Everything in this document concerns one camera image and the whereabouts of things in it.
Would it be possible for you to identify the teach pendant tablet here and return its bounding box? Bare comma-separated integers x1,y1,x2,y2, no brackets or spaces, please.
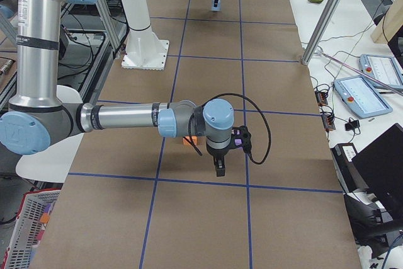
359,54,402,89
334,76,393,118

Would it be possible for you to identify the black laptop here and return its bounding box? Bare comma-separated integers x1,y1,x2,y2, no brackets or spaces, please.
353,123,402,219

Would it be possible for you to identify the orange foam block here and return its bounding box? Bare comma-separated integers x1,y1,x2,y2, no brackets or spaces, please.
183,136,198,146

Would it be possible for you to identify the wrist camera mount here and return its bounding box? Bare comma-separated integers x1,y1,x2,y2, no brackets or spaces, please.
229,125,252,155

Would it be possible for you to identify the reacher grabber stick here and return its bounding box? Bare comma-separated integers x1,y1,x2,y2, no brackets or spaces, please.
314,49,402,96

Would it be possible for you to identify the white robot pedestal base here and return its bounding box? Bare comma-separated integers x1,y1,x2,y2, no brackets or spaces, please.
121,0,169,70

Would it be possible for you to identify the white plastic basket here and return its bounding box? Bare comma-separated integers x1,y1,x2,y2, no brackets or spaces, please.
1,188,60,268

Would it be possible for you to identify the near teach pendant tablet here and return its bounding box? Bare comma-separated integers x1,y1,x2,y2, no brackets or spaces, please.
334,76,393,118

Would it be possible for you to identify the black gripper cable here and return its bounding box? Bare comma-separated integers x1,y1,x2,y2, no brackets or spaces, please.
185,93,272,166

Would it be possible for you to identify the aluminium frame post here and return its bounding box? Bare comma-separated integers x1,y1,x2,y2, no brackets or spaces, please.
301,0,340,66

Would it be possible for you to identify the far teach pendant tablet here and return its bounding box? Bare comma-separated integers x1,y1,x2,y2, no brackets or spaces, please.
359,54,402,89

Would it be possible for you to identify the light blue foam block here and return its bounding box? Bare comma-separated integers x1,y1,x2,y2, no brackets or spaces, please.
211,2,221,12

